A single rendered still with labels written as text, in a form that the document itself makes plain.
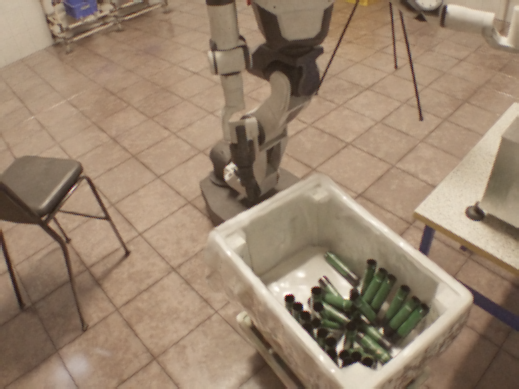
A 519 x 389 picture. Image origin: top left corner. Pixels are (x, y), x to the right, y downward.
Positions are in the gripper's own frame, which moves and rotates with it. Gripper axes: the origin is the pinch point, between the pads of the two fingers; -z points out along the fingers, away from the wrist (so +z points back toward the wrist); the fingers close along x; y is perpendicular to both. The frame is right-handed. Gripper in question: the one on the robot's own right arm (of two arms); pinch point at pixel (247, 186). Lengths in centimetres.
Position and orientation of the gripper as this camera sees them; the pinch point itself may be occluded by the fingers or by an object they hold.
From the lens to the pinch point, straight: 155.8
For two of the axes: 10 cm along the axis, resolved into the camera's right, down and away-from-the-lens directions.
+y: 9.8, -1.9, 0.8
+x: 1.7, 4.9, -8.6
